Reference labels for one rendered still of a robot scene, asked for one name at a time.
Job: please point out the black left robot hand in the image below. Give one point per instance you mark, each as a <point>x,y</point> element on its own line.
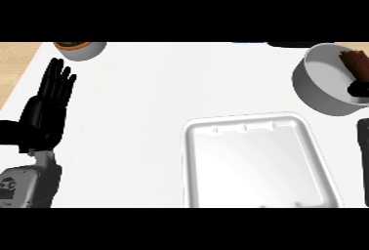
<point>44,114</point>

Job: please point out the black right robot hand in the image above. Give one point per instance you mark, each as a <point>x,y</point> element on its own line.
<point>359,89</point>

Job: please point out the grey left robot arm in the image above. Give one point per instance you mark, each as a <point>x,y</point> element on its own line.
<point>28,182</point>

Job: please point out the grey pot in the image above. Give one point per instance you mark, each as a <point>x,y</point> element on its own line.
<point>322,88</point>

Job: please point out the white foam tray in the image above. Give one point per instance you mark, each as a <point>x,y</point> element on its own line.
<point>254,169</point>

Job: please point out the black appliance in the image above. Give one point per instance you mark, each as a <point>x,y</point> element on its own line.
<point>297,44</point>

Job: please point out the grey bowl with orange rim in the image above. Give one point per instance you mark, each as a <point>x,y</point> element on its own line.
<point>81,51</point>

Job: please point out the black flat object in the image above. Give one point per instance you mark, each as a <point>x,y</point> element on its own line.
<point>363,162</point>

